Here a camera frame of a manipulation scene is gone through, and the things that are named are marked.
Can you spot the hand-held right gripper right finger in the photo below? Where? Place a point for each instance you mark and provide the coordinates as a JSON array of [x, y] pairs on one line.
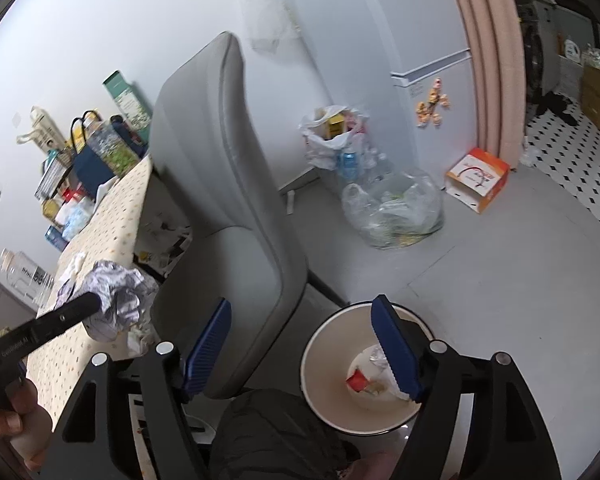
[[395, 350]]

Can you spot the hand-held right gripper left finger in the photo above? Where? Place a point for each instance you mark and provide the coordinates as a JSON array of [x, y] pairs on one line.
[[207, 350]]

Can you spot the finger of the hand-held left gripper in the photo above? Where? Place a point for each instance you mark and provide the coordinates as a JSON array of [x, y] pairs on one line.
[[60, 320]]

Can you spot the white plastic bag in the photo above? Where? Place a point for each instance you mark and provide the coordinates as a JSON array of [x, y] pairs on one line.
[[365, 360]]

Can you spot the red white wrapper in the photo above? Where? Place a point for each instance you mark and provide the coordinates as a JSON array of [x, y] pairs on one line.
[[357, 380]]

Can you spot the white trash bin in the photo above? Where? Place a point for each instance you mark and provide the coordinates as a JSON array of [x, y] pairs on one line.
[[325, 400]]

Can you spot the person's left hand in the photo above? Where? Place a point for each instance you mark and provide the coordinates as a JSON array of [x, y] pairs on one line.
[[27, 420]]

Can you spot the large clear water jug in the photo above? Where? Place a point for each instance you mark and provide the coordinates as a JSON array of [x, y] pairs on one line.
[[27, 275]]

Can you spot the floral tablecloth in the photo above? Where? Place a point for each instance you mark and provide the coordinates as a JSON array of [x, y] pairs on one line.
[[105, 225]]

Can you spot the person's dark clothing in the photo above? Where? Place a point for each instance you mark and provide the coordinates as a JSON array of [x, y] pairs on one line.
[[275, 435]]

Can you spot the clear bag of bottles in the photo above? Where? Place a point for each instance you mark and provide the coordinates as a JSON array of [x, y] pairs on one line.
[[395, 210]]

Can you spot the navy lunch bag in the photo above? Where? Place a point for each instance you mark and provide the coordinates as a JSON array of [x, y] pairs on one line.
[[87, 167]]

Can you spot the grey chair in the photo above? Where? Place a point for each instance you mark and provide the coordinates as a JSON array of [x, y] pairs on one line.
[[220, 185]]

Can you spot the orange white cardboard box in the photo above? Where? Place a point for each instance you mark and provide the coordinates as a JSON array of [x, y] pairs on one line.
[[477, 177]]

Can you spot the white paper bag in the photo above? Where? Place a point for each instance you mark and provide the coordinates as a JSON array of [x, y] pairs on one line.
[[45, 127]]

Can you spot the white bag of waste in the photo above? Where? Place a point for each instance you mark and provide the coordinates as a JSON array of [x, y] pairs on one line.
[[330, 145]]

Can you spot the green carton box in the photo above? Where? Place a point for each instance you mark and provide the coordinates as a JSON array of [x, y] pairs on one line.
[[127, 100]]

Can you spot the yellow figure fridge magnet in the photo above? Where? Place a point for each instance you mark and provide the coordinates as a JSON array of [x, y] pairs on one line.
[[432, 102]]

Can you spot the pink curtain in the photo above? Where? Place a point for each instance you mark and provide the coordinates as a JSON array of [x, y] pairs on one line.
[[495, 60]]

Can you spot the white fridge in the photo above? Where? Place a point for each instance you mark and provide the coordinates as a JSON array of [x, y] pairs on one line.
[[370, 35]]

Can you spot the hanging clear plastic bag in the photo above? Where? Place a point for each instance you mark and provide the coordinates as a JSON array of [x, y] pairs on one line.
[[267, 5]]

